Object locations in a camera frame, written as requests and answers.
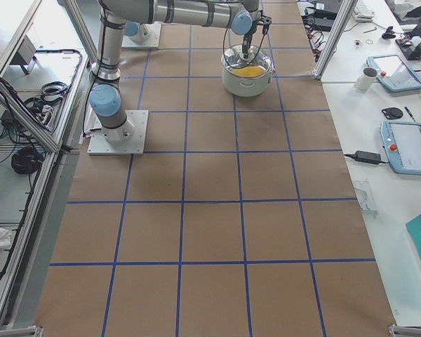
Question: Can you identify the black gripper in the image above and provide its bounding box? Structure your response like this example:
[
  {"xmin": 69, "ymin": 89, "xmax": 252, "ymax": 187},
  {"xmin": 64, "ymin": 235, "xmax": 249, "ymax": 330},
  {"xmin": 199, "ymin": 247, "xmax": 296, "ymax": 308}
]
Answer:
[{"xmin": 243, "ymin": 10, "xmax": 271, "ymax": 53}]

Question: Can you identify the glass pot lid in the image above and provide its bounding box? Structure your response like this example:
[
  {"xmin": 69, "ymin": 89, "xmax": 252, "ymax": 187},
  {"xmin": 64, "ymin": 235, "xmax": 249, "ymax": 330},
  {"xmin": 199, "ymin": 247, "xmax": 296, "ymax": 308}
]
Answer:
[{"xmin": 221, "ymin": 44, "xmax": 272, "ymax": 71}]

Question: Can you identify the yellow corn cob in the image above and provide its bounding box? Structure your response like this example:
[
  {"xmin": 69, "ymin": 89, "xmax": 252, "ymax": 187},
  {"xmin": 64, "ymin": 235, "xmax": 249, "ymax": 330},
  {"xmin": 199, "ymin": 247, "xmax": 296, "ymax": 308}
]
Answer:
[{"xmin": 232, "ymin": 65, "xmax": 266, "ymax": 79}]

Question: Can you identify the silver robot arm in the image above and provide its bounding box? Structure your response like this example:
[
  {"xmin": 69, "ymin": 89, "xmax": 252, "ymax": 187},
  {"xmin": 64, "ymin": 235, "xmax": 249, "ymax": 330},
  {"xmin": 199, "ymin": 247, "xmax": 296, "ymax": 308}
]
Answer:
[
  {"xmin": 88, "ymin": 1, "xmax": 272, "ymax": 143},
  {"xmin": 124, "ymin": 21, "xmax": 150, "ymax": 44}
]

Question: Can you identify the pale green cooking pot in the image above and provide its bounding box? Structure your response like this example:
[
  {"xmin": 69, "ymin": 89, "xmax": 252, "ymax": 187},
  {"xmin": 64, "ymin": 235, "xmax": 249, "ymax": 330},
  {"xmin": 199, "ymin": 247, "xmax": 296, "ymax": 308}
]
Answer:
[{"xmin": 222, "ymin": 62, "xmax": 274, "ymax": 98}]

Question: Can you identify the white mug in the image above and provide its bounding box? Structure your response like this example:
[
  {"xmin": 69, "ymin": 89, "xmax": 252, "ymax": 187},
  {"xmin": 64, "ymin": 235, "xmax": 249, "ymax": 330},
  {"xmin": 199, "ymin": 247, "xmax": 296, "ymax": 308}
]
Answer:
[{"xmin": 354, "ymin": 67, "xmax": 377, "ymax": 91}]

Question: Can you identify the blue teach pendant far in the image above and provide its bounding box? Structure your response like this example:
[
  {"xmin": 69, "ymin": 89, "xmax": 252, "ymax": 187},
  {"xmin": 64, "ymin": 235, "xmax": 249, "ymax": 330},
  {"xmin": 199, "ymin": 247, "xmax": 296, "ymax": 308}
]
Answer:
[{"xmin": 366, "ymin": 54, "xmax": 421, "ymax": 93}]

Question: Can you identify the blue teach pendant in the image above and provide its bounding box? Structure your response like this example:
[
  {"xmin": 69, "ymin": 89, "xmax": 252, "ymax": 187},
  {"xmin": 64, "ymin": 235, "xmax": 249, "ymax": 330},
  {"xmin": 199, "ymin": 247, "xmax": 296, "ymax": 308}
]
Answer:
[
  {"xmin": 366, "ymin": 54, "xmax": 421, "ymax": 93},
  {"xmin": 380, "ymin": 121, "xmax": 421, "ymax": 176}
]

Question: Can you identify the black power adapter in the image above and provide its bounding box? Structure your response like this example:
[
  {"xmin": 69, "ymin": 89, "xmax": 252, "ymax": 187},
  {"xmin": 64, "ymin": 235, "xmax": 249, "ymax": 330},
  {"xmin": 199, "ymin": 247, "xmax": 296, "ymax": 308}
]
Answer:
[{"xmin": 354, "ymin": 150, "xmax": 382, "ymax": 165}]

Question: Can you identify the brown paper table cover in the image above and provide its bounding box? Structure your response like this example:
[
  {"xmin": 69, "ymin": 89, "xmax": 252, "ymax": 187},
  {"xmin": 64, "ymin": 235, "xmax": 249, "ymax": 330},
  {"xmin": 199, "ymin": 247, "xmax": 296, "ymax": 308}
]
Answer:
[{"xmin": 34, "ymin": 1, "xmax": 394, "ymax": 336}]

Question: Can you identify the blue teach pendant near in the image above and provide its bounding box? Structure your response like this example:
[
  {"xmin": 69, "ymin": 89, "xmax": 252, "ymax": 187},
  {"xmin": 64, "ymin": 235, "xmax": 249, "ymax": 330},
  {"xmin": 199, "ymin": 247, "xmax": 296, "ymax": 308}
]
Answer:
[{"xmin": 380, "ymin": 121, "xmax": 421, "ymax": 176}]

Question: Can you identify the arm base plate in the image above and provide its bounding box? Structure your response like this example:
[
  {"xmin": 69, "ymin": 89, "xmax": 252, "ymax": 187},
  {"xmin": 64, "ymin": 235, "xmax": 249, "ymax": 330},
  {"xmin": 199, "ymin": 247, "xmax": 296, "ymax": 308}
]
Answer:
[
  {"xmin": 87, "ymin": 110, "xmax": 149, "ymax": 155},
  {"xmin": 122, "ymin": 21, "xmax": 161, "ymax": 49}
]

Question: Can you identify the aluminium frame post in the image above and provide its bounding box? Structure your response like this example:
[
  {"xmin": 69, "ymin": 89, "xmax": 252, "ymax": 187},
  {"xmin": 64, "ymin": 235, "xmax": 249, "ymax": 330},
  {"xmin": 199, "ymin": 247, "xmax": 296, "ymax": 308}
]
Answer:
[{"xmin": 313, "ymin": 0, "xmax": 356, "ymax": 80}]

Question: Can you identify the coiled black cable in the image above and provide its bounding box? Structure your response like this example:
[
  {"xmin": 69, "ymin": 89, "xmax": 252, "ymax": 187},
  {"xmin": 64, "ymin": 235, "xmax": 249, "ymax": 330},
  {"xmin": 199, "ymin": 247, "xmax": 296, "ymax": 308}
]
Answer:
[{"xmin": 10, "ymin": 145, "xmax": 44, "ymax": 176}]

